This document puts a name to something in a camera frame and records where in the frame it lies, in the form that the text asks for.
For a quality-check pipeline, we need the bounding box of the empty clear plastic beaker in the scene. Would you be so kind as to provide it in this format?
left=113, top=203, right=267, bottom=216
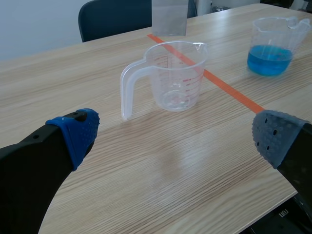
left=120, top=40, right=208, bottom=121

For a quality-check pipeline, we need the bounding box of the clear beaker with blue liquid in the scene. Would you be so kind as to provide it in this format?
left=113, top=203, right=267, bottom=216
left=247, top=16, right=311, bottom=77

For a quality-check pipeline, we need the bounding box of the dark blue chair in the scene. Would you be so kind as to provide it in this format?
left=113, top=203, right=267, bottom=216
left=78, top=0, right=198, bottom=43

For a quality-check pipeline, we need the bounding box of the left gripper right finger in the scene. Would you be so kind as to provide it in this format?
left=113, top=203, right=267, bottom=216
left=251, top=109, right=312, bottom=211

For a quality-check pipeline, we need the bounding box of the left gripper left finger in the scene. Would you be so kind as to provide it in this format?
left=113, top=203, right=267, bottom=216
left=0, top=108, right=101, bottom=234

